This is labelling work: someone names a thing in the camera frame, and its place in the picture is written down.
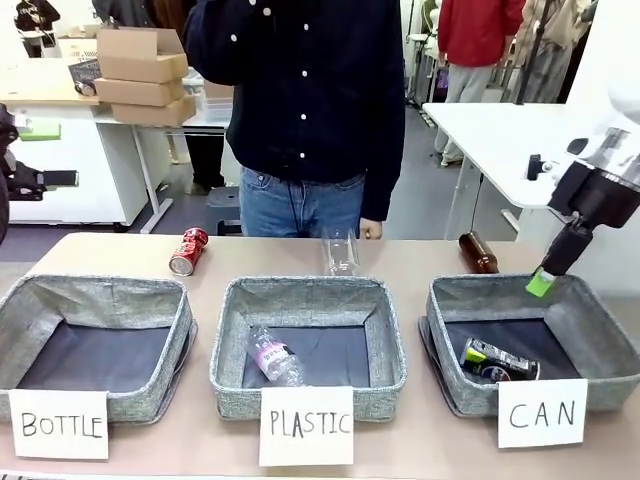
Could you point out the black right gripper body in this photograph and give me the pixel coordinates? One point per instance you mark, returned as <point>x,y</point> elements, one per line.
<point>607,197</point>

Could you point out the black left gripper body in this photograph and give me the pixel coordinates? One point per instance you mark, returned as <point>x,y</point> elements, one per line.
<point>22,180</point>

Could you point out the crushed black green can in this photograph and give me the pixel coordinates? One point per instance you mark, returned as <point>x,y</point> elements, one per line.
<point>492,361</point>

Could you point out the person's right forearm navy sleeve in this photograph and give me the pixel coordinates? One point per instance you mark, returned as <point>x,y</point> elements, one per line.
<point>210,45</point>

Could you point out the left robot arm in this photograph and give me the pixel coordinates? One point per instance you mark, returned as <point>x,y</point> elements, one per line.
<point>3,210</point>

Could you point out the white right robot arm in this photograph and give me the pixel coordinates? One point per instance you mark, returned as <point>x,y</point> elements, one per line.
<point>622,117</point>

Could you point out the person's left forearm navy sleeve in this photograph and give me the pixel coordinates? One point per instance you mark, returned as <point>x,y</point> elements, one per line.
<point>384,180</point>

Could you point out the grey fabric basket can label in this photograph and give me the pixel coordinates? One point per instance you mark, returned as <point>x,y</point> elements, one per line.
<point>525,330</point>

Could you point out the black mesh basket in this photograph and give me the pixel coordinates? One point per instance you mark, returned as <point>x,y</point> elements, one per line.
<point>84,70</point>

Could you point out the crushed red soda can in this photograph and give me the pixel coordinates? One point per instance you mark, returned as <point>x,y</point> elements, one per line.
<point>187,252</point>

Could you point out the white paper sign CAN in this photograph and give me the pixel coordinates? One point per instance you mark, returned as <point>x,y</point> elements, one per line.
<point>542,414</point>

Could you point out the grey fabric basket bottle label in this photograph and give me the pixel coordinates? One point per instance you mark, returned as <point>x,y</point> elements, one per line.
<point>95,350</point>

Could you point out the grey fabric basket plastic label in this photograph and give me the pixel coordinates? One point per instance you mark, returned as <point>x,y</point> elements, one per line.
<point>307,340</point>

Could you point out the person's left hand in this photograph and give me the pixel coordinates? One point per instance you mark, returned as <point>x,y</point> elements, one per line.
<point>372,231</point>

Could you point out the white desk with drawers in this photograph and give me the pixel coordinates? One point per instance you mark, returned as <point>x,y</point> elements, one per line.
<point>75,150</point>

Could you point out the green flat box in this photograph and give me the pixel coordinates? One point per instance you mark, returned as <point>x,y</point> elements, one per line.
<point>40,131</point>

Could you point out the black clamp on desk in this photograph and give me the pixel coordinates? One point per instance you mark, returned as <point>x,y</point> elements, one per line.
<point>535,167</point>

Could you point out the brown glass bottle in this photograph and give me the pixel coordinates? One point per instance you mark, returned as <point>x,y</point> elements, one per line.
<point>480,255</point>

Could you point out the flat cardboard box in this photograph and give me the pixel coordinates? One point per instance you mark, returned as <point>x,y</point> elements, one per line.
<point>140,91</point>
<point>152,112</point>

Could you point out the white standing desk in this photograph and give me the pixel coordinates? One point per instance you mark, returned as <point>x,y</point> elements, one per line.
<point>495,150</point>

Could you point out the open cardboard box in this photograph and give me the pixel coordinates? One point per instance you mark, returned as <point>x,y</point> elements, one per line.
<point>142,52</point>

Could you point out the person in black hoodie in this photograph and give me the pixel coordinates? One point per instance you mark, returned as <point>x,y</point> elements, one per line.
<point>36,22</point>

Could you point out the person in beige coat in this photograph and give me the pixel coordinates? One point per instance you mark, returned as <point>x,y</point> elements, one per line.
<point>555,45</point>

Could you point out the black tripod pole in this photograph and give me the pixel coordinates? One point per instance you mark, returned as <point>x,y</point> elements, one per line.
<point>534,50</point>

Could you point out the grey plastic stool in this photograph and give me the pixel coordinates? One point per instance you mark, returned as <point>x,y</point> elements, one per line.
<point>224,210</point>

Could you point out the clear plastic container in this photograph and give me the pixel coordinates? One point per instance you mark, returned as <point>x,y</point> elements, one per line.
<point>217,107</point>

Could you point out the person in red jacket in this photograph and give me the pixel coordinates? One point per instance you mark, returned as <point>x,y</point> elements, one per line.
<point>475,35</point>

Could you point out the clear plastic cup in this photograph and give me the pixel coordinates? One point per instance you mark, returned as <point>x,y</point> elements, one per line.
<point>341,255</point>

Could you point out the white paper sign BOTTLE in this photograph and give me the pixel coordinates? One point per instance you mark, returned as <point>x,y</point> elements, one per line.
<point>61,425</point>

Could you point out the person in navy shirt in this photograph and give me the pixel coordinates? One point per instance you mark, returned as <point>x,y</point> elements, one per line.
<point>310,100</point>

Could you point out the plastic bottle with pink label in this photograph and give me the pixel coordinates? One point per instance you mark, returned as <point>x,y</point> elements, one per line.
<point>275,357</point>

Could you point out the white paper sign PLASTIC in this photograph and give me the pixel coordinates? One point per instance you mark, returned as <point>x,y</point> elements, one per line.
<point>307,425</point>

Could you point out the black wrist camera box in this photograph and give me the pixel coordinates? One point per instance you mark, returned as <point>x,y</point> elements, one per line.
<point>567,187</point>

